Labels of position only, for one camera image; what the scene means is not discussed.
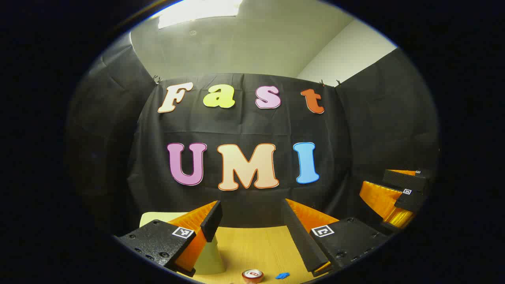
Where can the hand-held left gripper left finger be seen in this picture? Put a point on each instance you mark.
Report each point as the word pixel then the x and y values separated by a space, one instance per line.
pixel 212 221

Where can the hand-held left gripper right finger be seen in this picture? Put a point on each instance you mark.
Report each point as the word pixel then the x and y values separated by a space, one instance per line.
pixel 303 240

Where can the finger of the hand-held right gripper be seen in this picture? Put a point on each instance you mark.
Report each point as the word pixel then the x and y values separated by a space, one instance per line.
pixel 412 201
pixel 406 179

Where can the pale green garbage bin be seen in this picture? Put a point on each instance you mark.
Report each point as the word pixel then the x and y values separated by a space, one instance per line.
pixel 211 260

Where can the blue paper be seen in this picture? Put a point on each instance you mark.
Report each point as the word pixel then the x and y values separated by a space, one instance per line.
pixel 282 275

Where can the red pop can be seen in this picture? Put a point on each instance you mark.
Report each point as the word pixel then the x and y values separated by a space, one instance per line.
pixel 252 276

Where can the wooden desktop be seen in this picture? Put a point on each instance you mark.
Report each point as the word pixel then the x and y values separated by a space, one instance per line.
pixel 260 248

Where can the black backdrop cloth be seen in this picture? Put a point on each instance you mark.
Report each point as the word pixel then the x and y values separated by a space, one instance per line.
pixel 347 138

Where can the ceiling light panel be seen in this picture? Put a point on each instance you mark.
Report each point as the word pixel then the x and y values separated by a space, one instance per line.
pixel 197 12

